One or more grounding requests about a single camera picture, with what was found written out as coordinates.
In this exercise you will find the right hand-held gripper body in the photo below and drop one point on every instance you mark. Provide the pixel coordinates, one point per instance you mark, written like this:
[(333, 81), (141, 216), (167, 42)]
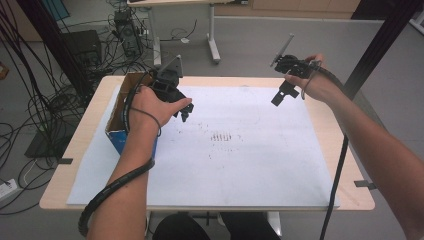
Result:
[(295, 66)]

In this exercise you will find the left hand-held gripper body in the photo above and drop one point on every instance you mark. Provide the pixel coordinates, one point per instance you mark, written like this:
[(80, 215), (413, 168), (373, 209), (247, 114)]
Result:
[(166, 86)]

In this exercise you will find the blue cardboard box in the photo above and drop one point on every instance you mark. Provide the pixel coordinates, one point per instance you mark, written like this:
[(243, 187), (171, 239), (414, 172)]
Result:
[(116, 141)]

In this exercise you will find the person's right hand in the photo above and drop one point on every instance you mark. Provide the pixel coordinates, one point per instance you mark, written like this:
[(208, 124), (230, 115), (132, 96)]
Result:
[(320, 88)]

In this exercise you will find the person's left hand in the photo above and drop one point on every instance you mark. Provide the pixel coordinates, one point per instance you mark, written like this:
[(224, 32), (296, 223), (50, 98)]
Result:
[(150, 110)]

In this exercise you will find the white desk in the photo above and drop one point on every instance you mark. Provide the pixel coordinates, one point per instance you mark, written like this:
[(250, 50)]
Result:
[(213, 36)]

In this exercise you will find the white paper sheet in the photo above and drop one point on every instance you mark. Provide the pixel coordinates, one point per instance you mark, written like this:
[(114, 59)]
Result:
[(233, 166)]

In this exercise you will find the black metal stand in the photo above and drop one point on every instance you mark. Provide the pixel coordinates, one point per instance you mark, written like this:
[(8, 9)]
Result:
[(383, 36)]

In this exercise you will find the person's left leg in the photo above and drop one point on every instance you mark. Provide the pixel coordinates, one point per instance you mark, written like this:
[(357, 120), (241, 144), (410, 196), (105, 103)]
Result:
[(180, 230)]

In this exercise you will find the person's leg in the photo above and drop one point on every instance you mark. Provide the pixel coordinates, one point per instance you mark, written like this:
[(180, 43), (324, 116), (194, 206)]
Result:
[(248, 228), (180, 230)]

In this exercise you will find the white table base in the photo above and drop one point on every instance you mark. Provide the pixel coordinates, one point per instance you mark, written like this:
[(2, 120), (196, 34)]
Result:
[(275, 223)]

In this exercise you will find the person's right leg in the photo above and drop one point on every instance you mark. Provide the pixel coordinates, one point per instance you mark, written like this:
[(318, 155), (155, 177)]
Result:
[(248, 228)]

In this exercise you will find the white power strip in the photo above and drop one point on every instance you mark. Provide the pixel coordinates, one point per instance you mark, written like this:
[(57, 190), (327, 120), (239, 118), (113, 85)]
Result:
[(7, 189)]

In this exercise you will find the grey metal bracket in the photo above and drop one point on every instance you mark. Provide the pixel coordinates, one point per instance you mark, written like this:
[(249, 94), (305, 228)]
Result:
[(365, 184), (65, 161)]

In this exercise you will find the black metal post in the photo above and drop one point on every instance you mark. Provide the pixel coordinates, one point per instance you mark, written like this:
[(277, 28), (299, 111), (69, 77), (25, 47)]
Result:
[(56, 46)]

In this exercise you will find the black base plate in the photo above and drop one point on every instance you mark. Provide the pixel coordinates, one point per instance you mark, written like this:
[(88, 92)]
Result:
[(43, 146)]

